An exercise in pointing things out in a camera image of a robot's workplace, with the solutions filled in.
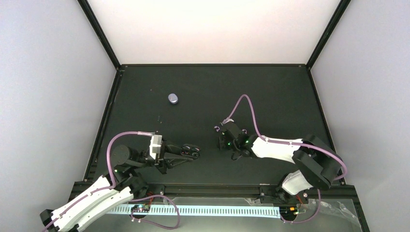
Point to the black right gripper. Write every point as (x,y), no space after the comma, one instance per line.
(221,144)

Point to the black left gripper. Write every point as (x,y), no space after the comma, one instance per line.
(163,157)

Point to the black earbud charging case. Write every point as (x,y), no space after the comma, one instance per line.
(191,151)

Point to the lilac earbud charging case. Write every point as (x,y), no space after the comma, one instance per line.
(173,98)

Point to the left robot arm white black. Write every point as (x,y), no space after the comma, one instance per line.
(126,184)

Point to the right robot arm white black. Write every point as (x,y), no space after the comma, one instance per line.
(317,164)

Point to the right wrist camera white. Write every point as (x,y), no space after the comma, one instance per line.
(225,121)

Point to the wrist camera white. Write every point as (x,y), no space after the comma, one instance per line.
(155,146)
(225,121)

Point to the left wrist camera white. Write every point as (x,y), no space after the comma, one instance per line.
(155,146)

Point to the white slotted cable duct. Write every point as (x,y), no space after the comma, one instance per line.
(197,210)

